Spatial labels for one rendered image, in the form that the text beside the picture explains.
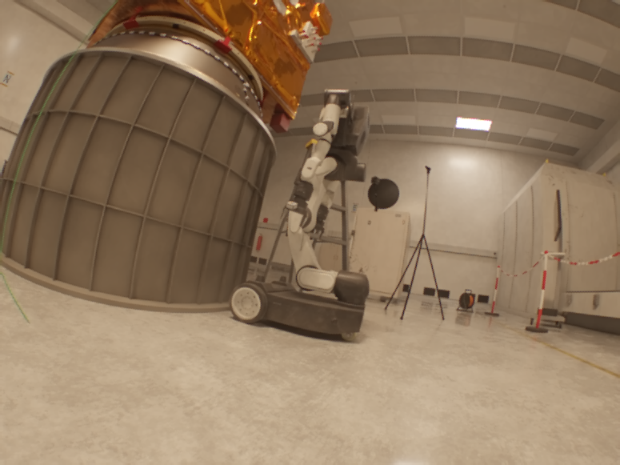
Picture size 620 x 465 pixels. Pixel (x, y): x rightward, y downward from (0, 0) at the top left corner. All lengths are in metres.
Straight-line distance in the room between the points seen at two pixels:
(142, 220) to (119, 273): 0.26
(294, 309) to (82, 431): 1.05
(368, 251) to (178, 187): 3.48
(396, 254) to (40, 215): 4.19
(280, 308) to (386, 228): 3.25
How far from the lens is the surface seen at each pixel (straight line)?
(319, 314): 1.24
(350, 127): 1.59
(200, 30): 1.96
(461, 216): 8.58
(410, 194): 8.68
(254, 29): 2.42
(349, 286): 1.35
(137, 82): 1.43
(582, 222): 6.15
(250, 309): 1.30
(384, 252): 4.24
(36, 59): 7.46
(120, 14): 2.32
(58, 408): 0.55
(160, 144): 1.29
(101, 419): 0.53
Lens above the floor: 0.34
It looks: 8 degrees up
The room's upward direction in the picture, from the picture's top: 11 degrees clockwise
